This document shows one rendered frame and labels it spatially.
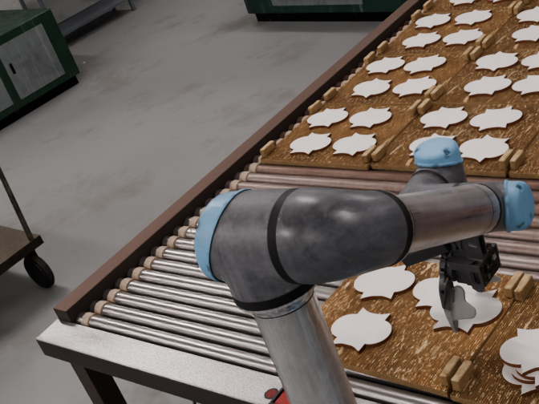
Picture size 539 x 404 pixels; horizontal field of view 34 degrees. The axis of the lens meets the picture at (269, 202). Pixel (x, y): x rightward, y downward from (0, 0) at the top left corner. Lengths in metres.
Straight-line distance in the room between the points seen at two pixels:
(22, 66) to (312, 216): 6.52
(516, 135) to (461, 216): 1.27
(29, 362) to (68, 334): 1.83
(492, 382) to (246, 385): 0.53
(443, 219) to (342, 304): 0.87
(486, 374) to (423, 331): 0.19
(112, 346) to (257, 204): 1.23
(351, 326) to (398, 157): 0.74
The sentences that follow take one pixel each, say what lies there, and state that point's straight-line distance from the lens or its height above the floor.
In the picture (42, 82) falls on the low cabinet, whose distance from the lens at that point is 7.53.
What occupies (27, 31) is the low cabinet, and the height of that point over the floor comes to 0.59.
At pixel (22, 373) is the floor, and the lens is 4.15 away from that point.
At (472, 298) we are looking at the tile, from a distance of 1.69.
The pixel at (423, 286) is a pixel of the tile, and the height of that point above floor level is 0.95.
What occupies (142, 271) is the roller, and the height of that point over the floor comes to 0.92.
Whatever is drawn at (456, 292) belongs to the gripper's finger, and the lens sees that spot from 1.59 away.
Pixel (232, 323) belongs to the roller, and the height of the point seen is 0.92.
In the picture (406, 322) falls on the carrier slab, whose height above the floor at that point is 0.94.
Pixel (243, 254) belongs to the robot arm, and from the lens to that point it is 1.05.
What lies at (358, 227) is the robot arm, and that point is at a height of 1.57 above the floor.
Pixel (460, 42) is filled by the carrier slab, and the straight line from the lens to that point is 3.11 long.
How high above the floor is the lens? 2.08
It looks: 27 degrees down
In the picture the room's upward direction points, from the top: 21 degrees counter-clockwise
